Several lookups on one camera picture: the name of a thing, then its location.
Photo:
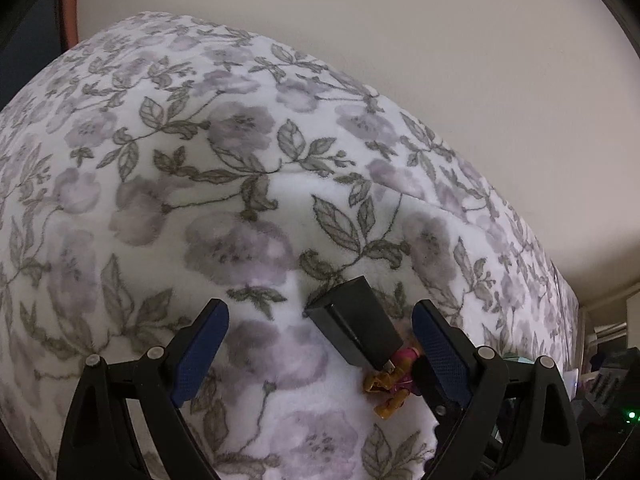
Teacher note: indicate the pink orange toy figure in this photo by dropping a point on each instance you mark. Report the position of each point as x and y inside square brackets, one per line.
[400, 386]

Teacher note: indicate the reddish brown board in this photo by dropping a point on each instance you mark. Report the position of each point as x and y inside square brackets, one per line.
[67, 10]

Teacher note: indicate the dark blue cabinet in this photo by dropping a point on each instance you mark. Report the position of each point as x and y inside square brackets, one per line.
[25, 45]

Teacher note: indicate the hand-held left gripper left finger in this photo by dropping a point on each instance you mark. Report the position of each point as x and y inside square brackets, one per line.
[197, 355]

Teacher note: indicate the floral grey white blanket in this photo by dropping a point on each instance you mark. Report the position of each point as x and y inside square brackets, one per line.
[200, 185]

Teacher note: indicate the white wooden rack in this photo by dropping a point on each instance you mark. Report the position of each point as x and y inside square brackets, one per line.
[607, 330]

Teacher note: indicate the black power adapter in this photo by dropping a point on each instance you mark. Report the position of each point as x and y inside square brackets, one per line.
[350, 320]

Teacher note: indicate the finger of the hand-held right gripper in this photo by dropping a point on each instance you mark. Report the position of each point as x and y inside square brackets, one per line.
[425, 380]

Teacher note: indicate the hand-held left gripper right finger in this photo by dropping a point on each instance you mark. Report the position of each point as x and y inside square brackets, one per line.
[442, 355]

